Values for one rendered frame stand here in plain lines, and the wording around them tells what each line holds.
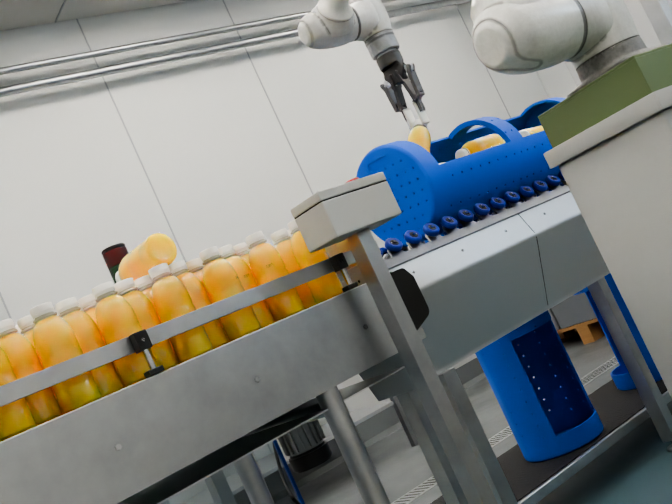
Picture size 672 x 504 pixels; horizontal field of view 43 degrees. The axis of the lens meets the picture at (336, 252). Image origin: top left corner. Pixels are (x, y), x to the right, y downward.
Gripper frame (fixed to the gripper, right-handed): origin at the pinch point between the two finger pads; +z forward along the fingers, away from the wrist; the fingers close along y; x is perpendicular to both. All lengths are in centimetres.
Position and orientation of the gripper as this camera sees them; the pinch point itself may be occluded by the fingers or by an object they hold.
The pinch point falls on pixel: (416, 116)
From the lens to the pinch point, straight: 252.4
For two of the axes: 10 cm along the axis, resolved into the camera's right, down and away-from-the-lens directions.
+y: -5.8, 3.4, 7.4
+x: -7.0, 2.6, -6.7
